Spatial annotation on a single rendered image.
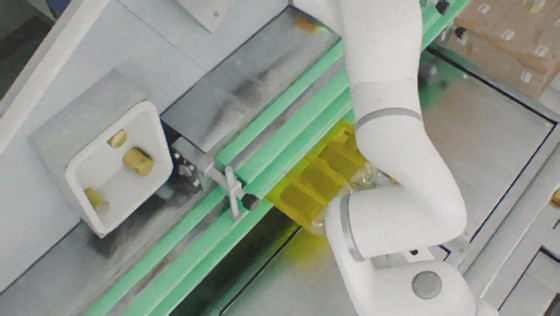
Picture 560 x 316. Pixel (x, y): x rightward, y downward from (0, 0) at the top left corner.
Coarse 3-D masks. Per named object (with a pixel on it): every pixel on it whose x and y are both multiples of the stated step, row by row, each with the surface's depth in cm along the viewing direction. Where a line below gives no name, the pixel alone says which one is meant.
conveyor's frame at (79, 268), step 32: (288, 32) 126; (320, 32) 126; (224, 64) 122; (256, 64) 122; (288, 64) 122; (192, 96) 118; (224, 96) 118; (256, 96) 118; (192, 128) 114; (224, 128) 114; (160, 192) 118; (192, 192) 118; (128, 224) 114; (160, 224) 114; (64, 256) 111; (96, 256) 111; (128, 256) 111; (32, 288) 107; (64, 288) 107; (96, 288) 108
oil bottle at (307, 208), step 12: (288, 180) 122; (276, 192) 121; (288, 192) 121; (300, 192) 121; (312, 192) 121; (276, 204) 124; (288, 204) 120; (300, 204) 120; (312, 204) 120; (324, 204) 120; (300, 216) 120; (312, 216) 118; (312, 228) 120; (324, 228) 119
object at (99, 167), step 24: (120, 120) 93; (144, 120) 101; (96, 144) 90; (144, 144) 109; (72, 168) 89; (96, 168) 106; (120, 168) 112; (168, 168) 111; (96, 192) 110; (120, 192) 110; (144, 192) 110; (96, 216) 101; (120, 216) 108
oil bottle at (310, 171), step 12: (312, 156) 126; (300, 168) 124; (312, 168) 124; (324, 168) 124; (300, 180) 123; (312, 180) 122; (324, 180) 122; (336, 180) 122; (324, 192) 121; (336, 192) 121; (348, 192) 121
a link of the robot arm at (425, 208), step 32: (384, 128) 74; (416, 128) 74; (384, 160) 73; (416, 160) 72; (384, 192) 77; (416, 192) 72; (448, 192) 72; (352, 224) 76; (384, 224) 75; (416, 224) 74; (448, 224) 73
